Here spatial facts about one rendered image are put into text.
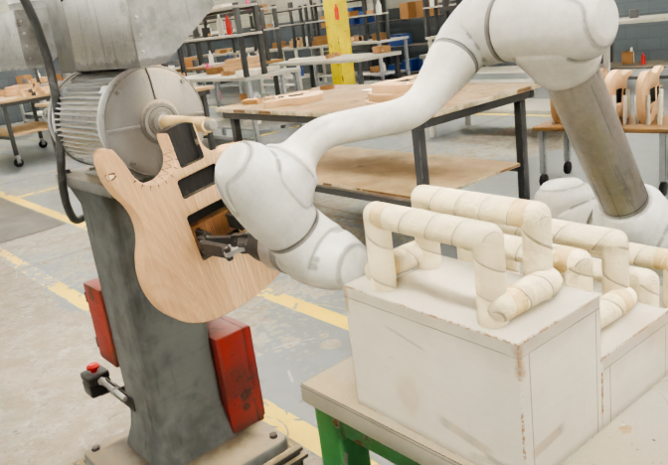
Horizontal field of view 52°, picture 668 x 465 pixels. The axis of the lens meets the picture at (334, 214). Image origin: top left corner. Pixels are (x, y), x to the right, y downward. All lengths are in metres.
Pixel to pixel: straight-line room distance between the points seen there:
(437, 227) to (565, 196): 1.00
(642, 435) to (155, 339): 1.31
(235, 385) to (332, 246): 1.03
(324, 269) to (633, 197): 0.74
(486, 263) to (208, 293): 0.82
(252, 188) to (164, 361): 0.99
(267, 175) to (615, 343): 0.51
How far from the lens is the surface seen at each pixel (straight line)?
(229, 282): 1.45
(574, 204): 1.71
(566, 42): 1.24
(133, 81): 1.60
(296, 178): 1.03
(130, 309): 1.84
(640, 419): 0.92
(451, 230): 0.72
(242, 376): 2.04
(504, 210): 0.78
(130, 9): 1.29
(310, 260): 1.08
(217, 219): 1.41
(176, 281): 1.39
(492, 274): 0.71
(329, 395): 0.98
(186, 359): 1.95
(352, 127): 1.13
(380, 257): 0.83
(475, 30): 1.33
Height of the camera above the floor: 1.43
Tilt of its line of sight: 16 degrees down
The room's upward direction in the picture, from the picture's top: 8 degrees counter-clockwise
